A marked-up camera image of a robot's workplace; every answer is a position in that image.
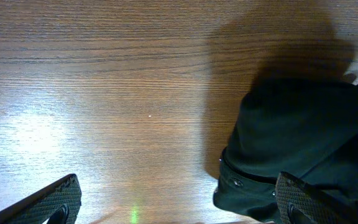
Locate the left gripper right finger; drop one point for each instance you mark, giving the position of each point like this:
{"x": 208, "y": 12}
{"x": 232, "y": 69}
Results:
{"x": 301, "y": 203}

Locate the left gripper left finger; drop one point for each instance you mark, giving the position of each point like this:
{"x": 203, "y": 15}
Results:
{"x": 58, "y": 202}

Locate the black t-shirt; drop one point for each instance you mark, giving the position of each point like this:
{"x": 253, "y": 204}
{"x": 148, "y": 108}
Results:
{"x": 306, "y": 128}

